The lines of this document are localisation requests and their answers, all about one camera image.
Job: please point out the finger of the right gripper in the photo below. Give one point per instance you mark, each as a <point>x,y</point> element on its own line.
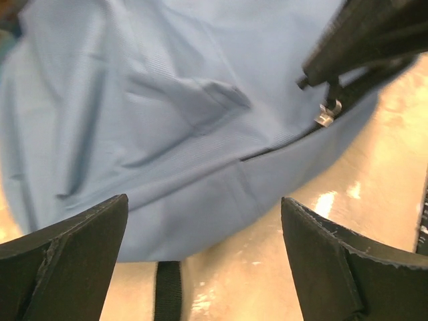
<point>366,33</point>

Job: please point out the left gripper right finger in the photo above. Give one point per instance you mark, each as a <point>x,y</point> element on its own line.
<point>340,274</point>

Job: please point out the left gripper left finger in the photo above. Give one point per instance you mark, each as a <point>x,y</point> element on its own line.
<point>63,272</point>

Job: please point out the blue student backpack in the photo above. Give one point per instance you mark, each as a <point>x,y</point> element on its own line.
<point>193,110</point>

